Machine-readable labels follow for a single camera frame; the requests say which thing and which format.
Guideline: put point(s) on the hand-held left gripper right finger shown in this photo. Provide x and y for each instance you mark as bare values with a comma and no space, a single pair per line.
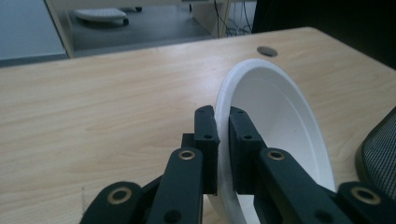
244,149

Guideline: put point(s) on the white wheeled base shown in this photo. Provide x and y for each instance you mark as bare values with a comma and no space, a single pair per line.
99,15

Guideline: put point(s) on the dark partition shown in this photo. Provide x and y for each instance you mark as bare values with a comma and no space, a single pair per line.
327,21

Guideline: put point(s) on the white disposable plate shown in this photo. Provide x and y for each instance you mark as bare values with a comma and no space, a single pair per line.
280,124

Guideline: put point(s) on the beige cabinet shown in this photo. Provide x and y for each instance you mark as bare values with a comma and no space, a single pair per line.
207,17

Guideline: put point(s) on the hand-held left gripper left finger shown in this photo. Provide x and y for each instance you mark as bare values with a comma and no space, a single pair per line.
207,146

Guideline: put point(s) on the beige table leg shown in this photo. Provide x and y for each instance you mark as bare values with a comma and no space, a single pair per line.
62,28

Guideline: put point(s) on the black mesh metal basket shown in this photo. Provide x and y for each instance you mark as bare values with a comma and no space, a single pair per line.
381,155

